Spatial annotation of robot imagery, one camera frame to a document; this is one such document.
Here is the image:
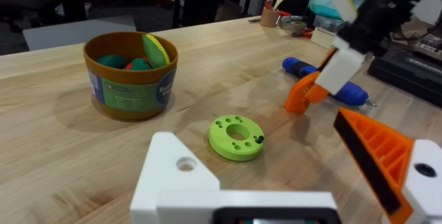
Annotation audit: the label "bare white left gripper left finger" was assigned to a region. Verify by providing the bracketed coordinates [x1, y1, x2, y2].
[129, 131, 221, 224]

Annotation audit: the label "white orange left gripper right finger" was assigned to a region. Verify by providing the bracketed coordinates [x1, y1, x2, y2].
[333, 107, 442, 224]

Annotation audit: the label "blue electric screwdriver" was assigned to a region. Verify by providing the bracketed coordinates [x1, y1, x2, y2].
[281, 57, 378, 109]

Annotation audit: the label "white box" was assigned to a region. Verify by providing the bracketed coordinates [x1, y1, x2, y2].
[309, 26, 343, 49]

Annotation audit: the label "green disc with holes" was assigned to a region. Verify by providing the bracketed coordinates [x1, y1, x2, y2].
[208, 114, 266, 162]

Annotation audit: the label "black case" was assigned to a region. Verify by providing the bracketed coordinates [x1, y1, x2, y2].
[367, 48, 442, 108]

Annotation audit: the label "teal soft bag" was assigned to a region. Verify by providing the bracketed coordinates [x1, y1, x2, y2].
[308, 0, 371, 20]

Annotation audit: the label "brown cup with wooden spoons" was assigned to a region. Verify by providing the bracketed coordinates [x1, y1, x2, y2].
[259, 0, 287, 28]

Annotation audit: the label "brown tub with toy vegetables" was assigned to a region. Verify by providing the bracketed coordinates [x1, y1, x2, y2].
[82, 31, 180, 121]

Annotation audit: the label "grey flat board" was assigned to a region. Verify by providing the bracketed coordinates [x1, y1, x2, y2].
[22, 18, 137, 52]

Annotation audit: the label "red-handled scissors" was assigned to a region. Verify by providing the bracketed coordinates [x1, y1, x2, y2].
[291, 26, 314, 39]

